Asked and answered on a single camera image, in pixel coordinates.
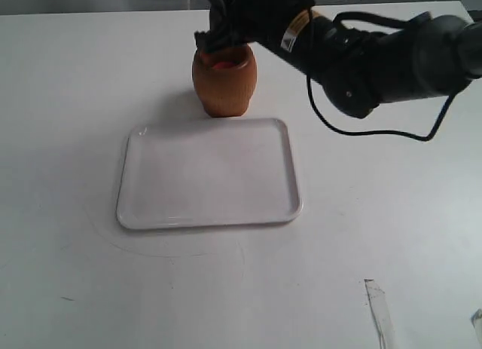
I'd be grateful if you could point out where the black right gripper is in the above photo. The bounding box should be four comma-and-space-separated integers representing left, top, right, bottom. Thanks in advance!
194, 0, 314, 54

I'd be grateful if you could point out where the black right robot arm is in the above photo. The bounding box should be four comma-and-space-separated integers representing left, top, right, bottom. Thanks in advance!
195, 0, 481, 118

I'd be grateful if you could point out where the red object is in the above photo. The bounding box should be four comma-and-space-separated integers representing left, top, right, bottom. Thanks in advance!
211, 61, 236, 70

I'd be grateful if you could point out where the wooden cup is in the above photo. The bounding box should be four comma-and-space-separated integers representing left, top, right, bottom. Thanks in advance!
192, 44, 257, 118

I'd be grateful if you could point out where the white plastic tray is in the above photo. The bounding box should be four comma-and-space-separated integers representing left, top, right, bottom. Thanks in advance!
116, 118, 303, 231

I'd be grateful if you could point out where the clear tape strip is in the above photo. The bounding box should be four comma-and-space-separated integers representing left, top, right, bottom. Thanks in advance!
365, 279, 398, 349

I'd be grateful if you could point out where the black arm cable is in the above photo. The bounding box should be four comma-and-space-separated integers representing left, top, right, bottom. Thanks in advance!
307, 73, 459, 142

